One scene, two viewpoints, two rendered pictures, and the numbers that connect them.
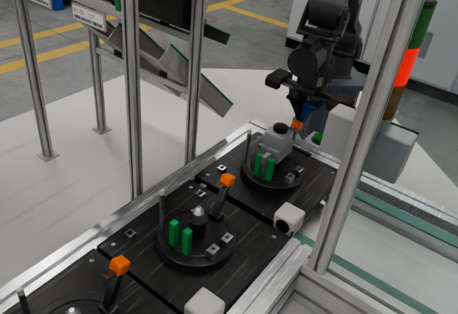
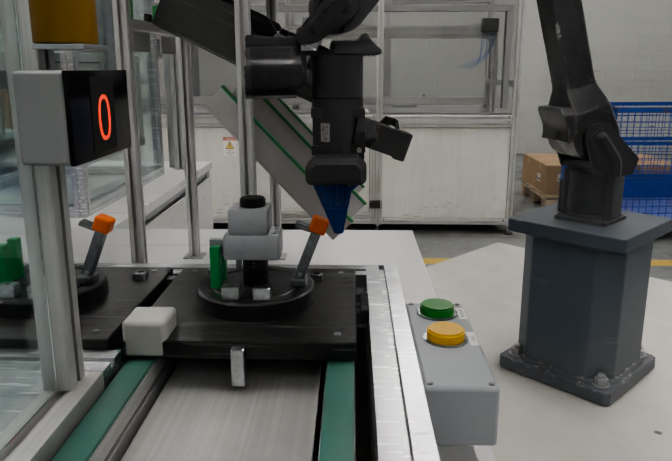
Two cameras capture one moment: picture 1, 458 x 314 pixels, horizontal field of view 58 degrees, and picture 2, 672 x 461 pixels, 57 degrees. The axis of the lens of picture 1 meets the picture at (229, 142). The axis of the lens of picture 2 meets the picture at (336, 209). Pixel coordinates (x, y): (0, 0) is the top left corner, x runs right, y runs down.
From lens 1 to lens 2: 0.92 m
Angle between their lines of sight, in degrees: 57
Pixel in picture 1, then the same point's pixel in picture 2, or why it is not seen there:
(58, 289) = not seen: outside the picture
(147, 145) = not seen: hidden behind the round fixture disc
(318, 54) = (258, 54)
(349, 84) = (572, 228)
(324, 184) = (289, 335)
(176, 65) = (232, 117)
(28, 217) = not seen: hidden behind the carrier
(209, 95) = (297, 185)
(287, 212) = (144, 312)
